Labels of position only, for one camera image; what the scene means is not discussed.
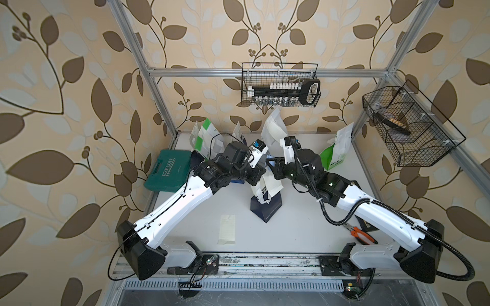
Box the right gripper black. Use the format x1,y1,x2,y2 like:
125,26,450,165
267,156,314,192

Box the white bag back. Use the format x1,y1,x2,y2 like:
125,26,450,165
261,108,288,148

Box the green white cool tea bag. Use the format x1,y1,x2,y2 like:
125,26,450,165
194,119,225,159

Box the blue takeaway bag white handles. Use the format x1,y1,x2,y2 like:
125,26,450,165
232,122,246,184

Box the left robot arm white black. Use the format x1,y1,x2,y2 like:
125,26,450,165
116,140,268,281

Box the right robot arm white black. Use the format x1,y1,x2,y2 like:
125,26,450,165
266,149,475,284

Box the green plastic tool case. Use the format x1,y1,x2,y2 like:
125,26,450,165
144,150,191,193

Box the black socket set holder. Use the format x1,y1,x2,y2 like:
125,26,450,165
245,79,321,107

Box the black yellow-labelled device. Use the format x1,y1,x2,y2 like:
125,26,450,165
356,216,378,233

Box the object in right basket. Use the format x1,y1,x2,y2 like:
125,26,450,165
373,112,412,136

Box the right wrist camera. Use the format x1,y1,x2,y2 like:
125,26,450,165
280,136,301,164

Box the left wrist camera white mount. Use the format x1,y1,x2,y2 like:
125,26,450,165
249,139,269,168

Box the back wire basket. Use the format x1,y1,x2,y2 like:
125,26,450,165
241,62,321,108

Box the wire basket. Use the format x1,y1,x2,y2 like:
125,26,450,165
241,62,321,108
362,80,467,167

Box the orange handled pliers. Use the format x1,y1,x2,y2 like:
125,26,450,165
343,223,378,246

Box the right wire basket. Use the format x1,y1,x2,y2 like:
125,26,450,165
362,80,467,167

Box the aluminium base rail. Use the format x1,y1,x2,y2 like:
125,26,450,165
110,251,430,281

